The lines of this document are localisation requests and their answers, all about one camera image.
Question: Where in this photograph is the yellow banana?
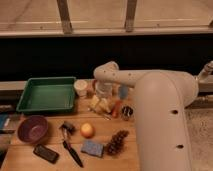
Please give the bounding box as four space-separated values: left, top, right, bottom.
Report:
89 95 111 113

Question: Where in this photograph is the blue plastic cup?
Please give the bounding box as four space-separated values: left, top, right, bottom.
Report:
118 85 129 100

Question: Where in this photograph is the small metal cup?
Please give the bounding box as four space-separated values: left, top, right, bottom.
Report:
121 106 133 121

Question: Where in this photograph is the white paper cup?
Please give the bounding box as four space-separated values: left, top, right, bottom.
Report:
74 80 88 98

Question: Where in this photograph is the purple bowl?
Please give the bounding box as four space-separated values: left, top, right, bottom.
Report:
17 115 48 144

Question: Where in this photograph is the black dish brush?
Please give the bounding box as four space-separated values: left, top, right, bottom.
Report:
60 121 75 140

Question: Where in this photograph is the purple grape bunch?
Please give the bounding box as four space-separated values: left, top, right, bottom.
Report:
105 130 129 156

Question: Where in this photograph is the yellow red apple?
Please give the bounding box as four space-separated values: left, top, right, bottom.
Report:
80 123 95 138

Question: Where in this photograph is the black rectangular eraser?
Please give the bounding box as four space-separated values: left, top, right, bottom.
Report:
33 144 59 163

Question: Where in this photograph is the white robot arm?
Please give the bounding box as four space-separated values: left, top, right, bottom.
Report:
94 60 213 171

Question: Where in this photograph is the blue sponge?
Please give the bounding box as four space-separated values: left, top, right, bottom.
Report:
81 140 104 157

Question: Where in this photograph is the green plastic tray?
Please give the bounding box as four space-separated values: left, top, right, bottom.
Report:
16 77 76 114

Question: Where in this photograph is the orange carrot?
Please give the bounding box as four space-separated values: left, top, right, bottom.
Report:
112 101 121 118

